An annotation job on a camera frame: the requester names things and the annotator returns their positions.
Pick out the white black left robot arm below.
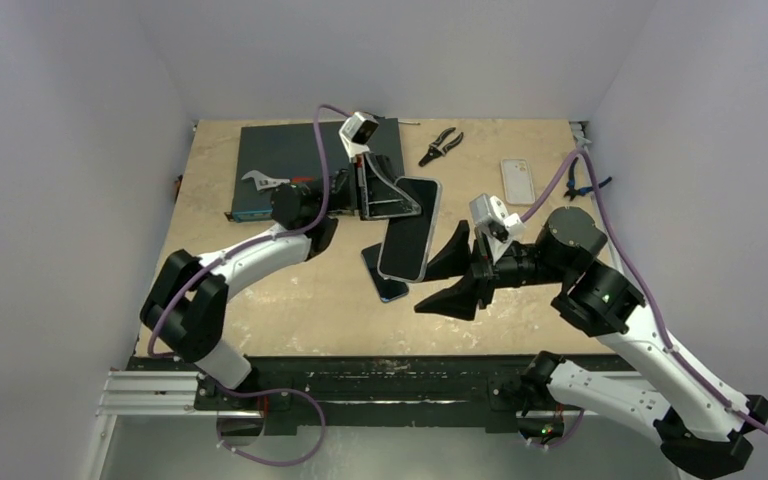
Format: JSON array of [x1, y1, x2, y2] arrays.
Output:
[[139, 153, 428, 409]]

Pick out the black grey wire stripper pliers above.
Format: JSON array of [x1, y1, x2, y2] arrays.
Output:
[[418, 127, 465, 167]]

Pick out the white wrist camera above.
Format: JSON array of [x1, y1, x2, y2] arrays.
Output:
[[339, 111, 380, 163], [469, 194, 526, 264]]

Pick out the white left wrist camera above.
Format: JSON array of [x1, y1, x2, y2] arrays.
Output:
[[339, 111, 380, 163]]

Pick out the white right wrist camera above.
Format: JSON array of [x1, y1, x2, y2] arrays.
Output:
[[469, 194, 526, 264]]

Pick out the red handled adjustable wrench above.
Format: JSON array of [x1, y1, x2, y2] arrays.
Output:
[[240, 170, 315, 194]]

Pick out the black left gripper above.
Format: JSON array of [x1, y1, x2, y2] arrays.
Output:
[[314, 153, 429, 222]]

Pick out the phone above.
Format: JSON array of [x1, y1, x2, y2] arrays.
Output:
[[377, 177, 442, 283], [500, 159, 537, 206]]

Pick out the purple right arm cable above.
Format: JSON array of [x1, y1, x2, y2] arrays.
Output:
[[519, 146, 768, 452]]

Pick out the blue smartphone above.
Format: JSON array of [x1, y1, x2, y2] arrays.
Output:
[[361, 243, 409, 303]]

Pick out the blue handled cutting pliers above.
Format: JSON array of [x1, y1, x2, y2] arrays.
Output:
[[563, 155, 613, 201]]

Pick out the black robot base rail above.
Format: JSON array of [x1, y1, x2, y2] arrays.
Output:
[[125, 354, 637, 439]]

